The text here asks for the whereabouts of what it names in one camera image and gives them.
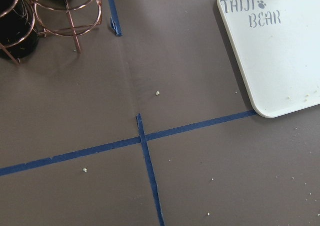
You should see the white bear tray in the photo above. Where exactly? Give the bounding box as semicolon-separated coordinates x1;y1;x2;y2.
217;0;320;118

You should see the copper wire bottle rack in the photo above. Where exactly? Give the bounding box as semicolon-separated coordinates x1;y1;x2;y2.
0;0;102;65

